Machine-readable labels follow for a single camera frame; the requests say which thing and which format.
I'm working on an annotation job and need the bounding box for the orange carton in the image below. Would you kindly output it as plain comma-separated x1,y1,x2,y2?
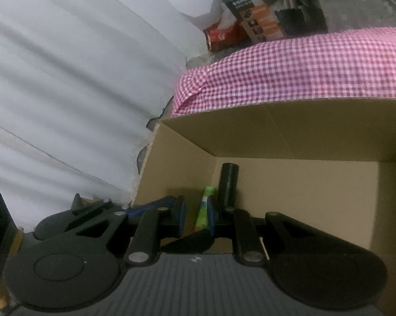
204,20,251,52

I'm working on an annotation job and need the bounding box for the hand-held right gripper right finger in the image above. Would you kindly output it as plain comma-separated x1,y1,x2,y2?
207,197,317,267

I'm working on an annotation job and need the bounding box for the brown cardboard box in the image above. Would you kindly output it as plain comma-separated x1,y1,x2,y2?
134,97,396,316

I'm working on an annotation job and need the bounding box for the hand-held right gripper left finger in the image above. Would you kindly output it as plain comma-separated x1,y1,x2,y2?
66,196,186,267

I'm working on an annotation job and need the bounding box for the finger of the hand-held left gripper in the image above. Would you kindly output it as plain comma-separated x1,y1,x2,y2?
69,196,177,229

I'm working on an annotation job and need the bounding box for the printed appliance box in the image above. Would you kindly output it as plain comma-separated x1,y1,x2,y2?
204,0,328,42

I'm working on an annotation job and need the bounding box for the black cylinder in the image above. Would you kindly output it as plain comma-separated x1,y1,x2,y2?
219,163,239,213

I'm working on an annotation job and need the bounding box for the green packet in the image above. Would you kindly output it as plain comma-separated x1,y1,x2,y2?
194,186,216,231

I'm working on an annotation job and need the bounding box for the white cloth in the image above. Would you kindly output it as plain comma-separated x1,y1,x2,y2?
0,0,225,234

